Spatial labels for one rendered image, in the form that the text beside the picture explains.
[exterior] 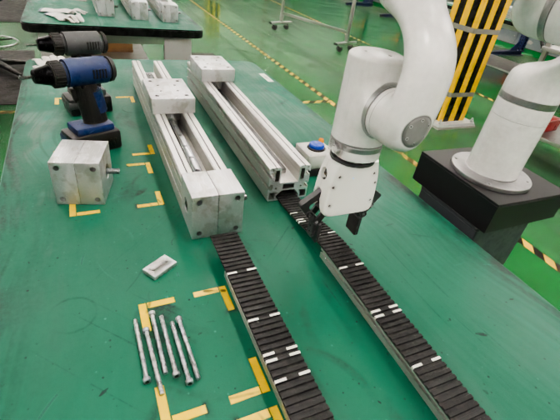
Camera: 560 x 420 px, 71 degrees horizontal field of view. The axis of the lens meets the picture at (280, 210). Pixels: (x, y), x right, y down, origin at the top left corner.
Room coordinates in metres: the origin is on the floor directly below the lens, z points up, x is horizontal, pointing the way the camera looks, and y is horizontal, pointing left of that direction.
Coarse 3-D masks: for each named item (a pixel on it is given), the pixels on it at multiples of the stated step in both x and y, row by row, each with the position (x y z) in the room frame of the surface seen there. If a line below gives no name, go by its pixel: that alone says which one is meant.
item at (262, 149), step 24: (192, 72) 1.37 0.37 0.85; (216, 96) 1.13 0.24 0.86; (240, 96) 1.17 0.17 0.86; (216, 120) 1.11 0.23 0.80; (240, 120) 0.98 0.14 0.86; (264, 120) 1.01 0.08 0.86; (240, 144) 0.91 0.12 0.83; (264, 144) 0.92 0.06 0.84; (288, 144) 0.88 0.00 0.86; (264, 168) 0.79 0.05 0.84; (288, 168) 0.82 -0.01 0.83; (264, 192) 0.76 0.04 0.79
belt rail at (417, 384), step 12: (324, 252) 0.57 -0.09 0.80; (336, 276) 0.53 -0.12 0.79; (348, 288) 0.49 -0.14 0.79; (360, 300) 0.46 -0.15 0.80; (372, 324) 0.43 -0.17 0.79; (384, 336) 0.41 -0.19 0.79; (396, 348) 0.38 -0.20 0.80; (396, 360) 0.37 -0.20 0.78; (408, 372) 0.35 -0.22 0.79; (420, 384) 0.33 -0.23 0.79; (432, 408) 0.30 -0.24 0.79
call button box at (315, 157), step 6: (300, 144) 0.94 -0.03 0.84; (306, 144) 0.95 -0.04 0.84; (324, 144) 0.96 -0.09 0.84; (300, 150) 0.92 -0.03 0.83; (306, 150) 0.91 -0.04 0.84; (312, 150) 0.91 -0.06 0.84; (318, 150) 0.92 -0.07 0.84; (324, 150) 0.92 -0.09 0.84; (306, 156) 0.89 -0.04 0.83; (312, 156) 0.89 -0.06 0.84; (318, 156) 0.89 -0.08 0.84; (324, 156) 0.90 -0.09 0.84; (312, 162) 0.89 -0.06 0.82; (318, 162) 0.90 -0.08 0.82; (312, 168) 0.89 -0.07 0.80; (318, 168) 0.90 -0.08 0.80; (312, 174) 0.89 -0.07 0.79
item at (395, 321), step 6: (384, 318) 0.42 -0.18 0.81; (390, 318) 0.42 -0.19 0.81; (396, 318) 0.42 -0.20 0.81; (402, 318) 0.43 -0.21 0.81; (378, 324) 0.41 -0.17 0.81; (384, 324) 0.41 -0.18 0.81; (390, 324) 0.41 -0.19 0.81; (396, 324) 0.41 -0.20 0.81; (402, 324) 0.41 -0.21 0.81; (384, 330) 0.40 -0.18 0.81
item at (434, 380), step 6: (432, 372) 0.34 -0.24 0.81; (438, 372) 0.34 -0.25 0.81; (444, 372) 0.34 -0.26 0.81; (450, 372) 0.34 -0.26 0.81; (420, 378) 0.33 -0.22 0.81; (426, 378) 0.33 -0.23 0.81; (432, 378) 0.33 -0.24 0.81; (438, 378) 0.33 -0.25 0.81; (444, 378) 0.33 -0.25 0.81; (450, 378) 0.33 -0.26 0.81; (456, 378) 0.33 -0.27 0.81; (426, 384) 0.32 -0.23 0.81; (432, 384) 0.32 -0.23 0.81; (438, 384) 0.32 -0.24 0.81; (444, 384) 0.32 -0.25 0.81
